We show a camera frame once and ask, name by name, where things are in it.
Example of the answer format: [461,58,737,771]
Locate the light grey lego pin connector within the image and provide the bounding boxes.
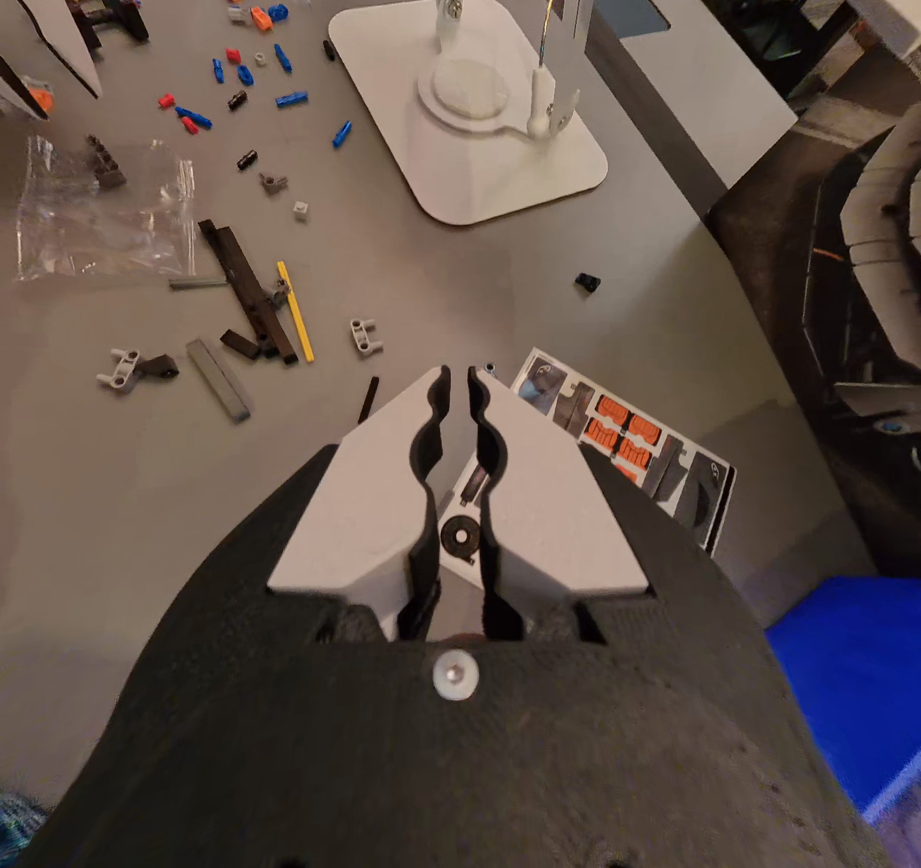
[95,347,145,395]

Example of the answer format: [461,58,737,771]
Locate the lego sticker sheet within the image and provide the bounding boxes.
[432,347,737,574]

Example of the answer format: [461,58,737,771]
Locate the dark grey angled lego beam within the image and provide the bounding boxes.
[86,135,128,190]

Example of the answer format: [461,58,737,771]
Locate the black gear rack beams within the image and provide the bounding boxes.
[212,226,299,367]

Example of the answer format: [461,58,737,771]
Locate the blue plastic bin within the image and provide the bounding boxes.
[764,576,921,822]

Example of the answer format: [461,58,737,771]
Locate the black lego gear rack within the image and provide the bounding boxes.
[198,219,282,359]

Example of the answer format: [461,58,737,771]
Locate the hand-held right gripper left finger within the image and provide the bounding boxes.
[268,364,453,642]

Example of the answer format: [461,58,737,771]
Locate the clear plastic bag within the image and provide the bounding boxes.
[14,135,199,283]

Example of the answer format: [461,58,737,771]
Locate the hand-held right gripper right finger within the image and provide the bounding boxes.
[468,364,652,642]

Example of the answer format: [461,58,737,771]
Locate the white side table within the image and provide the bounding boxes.
[604,0,801,191]

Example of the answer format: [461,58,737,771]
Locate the black chair base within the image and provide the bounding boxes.
[694,0,864,88]

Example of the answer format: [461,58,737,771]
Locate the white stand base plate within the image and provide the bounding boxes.
[327,0,609,227]

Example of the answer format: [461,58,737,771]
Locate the yellow lego axle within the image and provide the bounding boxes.
[276,261,316,364]

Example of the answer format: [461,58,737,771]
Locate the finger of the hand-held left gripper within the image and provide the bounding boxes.
[0,0,103,101]
[0,53,53,122]

